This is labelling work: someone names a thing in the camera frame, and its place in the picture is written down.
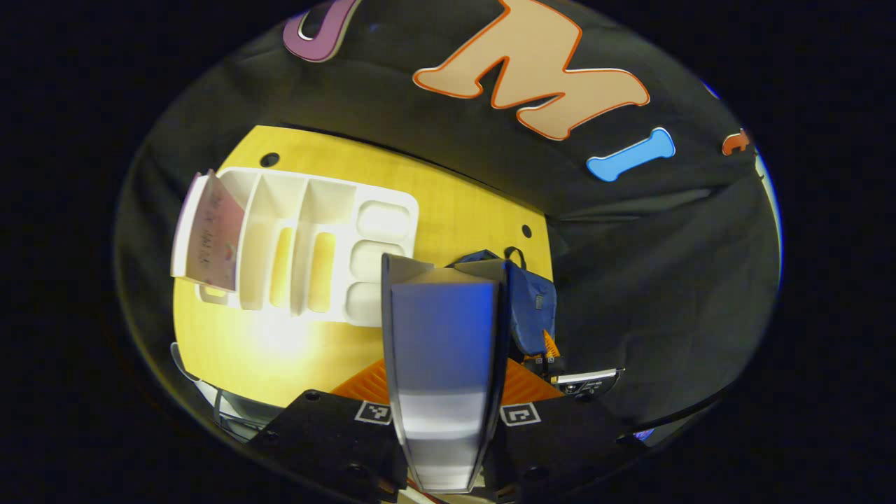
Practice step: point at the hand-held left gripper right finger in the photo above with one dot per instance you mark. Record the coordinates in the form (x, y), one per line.
(560, 441)

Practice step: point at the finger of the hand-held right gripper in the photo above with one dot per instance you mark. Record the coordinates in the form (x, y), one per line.
(551, 346)

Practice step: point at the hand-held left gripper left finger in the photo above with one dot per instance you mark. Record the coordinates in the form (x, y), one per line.
(329, 441)

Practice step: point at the blue schoolbag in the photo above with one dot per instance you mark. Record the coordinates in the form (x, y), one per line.
(532, 308)

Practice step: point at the grey face cover book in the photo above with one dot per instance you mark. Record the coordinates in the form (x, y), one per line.
(444, 350)

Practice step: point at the white bookshelf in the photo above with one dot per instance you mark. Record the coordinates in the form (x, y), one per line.
(322, 231)

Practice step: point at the pink book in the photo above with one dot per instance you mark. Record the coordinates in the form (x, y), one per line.
(213, 238)

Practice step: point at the black backdrop cloth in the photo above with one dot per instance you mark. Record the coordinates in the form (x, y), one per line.
(630, 280)

